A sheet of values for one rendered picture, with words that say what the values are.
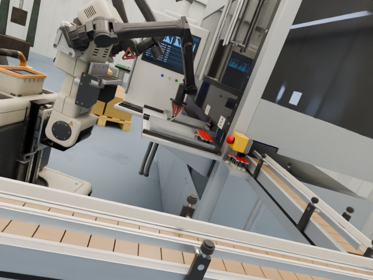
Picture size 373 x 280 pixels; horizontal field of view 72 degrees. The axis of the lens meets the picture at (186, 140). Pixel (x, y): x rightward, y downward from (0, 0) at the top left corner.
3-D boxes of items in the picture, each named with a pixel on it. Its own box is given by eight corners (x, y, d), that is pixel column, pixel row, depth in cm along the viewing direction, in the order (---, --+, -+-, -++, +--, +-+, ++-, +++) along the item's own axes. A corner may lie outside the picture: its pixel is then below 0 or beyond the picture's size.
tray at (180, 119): (206, 127, 190) (208, 123, 189) (215, 138, 166) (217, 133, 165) (162, 113, 182) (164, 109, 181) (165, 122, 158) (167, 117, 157)
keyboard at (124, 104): (170, 119, 210) (171, 116, 209) (168, 123, 196) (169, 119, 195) (122, 103, 207) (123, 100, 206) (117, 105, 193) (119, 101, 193)
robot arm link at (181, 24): (192, 11, 117) (197, 28, 113) (188, 34, 129) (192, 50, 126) (89, 16, 107) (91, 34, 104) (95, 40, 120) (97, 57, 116)
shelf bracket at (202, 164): (205, 174, 142) (213, 153, 139) (206, 176, 139) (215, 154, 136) (145, 158, 134) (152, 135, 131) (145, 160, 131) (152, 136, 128)
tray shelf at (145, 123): (204, 128, 195) (205, 125, 195) (233, 165, 130) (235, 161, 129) (142, 108, 184) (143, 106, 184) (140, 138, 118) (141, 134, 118)
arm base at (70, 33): (74, 30, 115) (60, 25, 103) (91, 24, 114) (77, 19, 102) (81, 50, 117) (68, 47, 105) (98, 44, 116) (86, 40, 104)
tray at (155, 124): (202, 137, 156) (205, 131, 155) (212, 152, 131) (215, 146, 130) (148, 120, 148) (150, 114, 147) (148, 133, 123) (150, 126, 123)
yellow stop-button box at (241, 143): (241, 149, 124) (247, 135, 122) (246, 154, 117) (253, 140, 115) (227, 144, 122) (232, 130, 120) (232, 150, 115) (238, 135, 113)
